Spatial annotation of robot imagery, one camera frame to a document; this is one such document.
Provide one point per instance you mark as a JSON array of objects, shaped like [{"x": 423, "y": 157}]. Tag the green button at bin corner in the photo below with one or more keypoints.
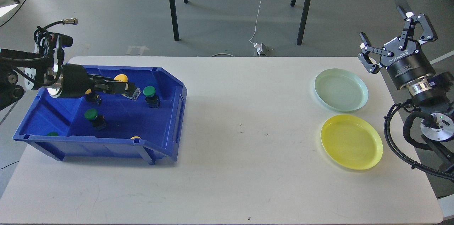
[{"x": 52, "y": 133}]

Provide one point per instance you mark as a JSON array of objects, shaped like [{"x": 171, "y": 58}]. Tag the blue plastic bin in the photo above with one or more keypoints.
[{"x": 159, "y": 128}]

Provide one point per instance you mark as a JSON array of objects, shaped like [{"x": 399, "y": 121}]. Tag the light green plate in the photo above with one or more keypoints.
[{"x": 340, "y": 90}]

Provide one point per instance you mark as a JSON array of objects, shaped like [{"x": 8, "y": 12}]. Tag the yellow plate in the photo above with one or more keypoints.
[{"x": 351, "y": 142}]

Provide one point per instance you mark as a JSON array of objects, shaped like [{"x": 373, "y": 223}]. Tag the white power adapter on floor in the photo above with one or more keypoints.
[{"x": 261, "y": 50}]

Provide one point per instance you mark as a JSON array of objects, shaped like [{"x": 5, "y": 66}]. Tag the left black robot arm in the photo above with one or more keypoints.
[{"x": 45, "y": 68}]

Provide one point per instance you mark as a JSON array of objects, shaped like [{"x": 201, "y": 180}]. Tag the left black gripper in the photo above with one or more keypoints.
[{"x": 74, "y": 81}]

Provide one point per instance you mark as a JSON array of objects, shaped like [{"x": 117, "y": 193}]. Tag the yellow push button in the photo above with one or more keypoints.
[
  {"x": 124, "y": 87},
  {"x": 93, "y": 97}
]

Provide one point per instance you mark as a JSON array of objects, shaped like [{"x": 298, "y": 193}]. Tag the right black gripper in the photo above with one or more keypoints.
[{"x": 403, "y": 58}]

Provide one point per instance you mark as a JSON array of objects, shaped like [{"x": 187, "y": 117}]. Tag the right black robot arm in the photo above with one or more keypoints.
[{"x": 429, "y": 123}]

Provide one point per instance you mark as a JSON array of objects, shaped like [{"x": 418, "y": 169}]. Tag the green push button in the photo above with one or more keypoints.
[
  {"x": 151, "y": 97},
  {"x": 96, "y": 119}
]

